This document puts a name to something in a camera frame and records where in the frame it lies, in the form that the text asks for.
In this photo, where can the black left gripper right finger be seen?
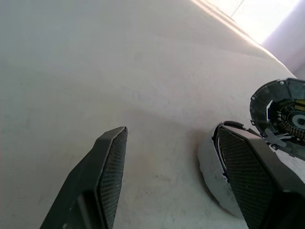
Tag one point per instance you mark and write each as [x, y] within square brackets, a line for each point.
[257, 181]

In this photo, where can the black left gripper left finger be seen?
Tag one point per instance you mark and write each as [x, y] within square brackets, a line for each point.
[104, 181]

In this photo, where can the grey motor housing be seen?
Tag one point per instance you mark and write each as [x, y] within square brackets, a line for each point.
[212, 171]

